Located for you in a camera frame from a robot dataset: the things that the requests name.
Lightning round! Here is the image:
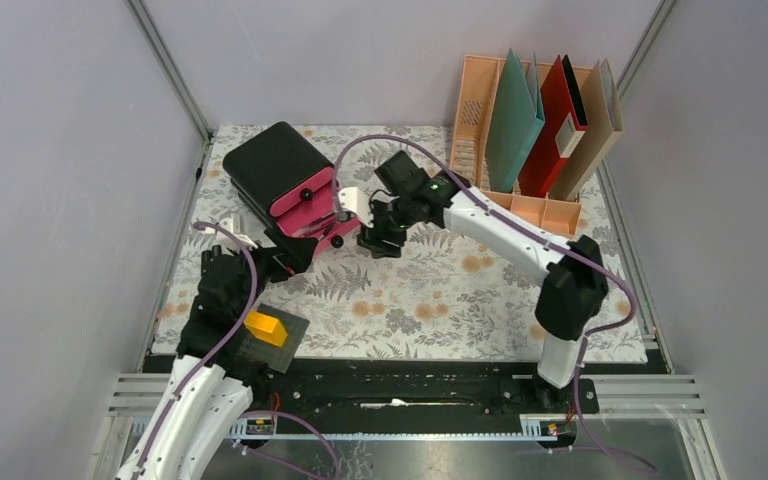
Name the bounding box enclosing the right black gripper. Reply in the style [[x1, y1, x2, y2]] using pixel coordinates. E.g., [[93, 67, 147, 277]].
[[357, 194, 417, 261]]

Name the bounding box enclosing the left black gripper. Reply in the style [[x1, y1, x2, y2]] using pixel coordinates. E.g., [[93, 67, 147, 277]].
[[227, 226, 317, 318]]

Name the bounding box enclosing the black pink drawer box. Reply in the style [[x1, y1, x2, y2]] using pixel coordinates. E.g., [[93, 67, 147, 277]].
[[222, 121, 359, 253]]

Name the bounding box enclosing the teal folder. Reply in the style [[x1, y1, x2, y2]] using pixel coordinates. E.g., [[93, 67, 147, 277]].
[[485, 49, 545, 193]]

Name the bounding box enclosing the red folder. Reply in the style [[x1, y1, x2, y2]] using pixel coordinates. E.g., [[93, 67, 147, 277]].
[[518, 55, 588, 197]]

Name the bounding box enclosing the beige folder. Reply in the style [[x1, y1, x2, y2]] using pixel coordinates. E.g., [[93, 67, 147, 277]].
[[549, 58, 623, 201]]

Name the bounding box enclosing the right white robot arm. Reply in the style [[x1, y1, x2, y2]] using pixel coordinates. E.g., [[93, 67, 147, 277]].
[[335, 151, 609, 412]]

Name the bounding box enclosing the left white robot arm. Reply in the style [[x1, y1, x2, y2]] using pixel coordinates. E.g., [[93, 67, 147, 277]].
[[114, 221, 318, 479]]

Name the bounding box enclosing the yellow toy block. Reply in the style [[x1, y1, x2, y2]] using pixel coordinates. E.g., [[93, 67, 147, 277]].
[[244, 311, 288, 347]]

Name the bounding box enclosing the floral table mat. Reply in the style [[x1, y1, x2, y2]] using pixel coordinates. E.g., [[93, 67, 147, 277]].
[[150, 125, 647, 364]]

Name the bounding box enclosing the peach plastic file organizer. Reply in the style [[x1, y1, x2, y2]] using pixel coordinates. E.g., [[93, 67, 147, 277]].
[[449, 55, 582, 237]]

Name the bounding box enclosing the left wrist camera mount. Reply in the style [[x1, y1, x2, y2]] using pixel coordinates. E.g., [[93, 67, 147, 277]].
[[216, 214, 258, 251]]

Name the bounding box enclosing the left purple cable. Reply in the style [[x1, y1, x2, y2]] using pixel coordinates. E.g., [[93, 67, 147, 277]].
[[135, 221, 261, 480]]

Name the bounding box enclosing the purple cable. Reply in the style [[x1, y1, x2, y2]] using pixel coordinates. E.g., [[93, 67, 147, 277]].
[[135, 221, 261, 480], [332, 134, 660, 475]]

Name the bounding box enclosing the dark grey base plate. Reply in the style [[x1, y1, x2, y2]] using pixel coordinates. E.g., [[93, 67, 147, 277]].
[[236, 304, 310, 373]]

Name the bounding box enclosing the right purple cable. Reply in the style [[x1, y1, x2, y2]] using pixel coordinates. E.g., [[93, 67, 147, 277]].
[[332, 134, 660, 475]]

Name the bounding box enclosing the black mounting rail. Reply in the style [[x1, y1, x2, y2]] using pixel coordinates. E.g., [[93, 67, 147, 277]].
[[142, 354, 601, 437]]

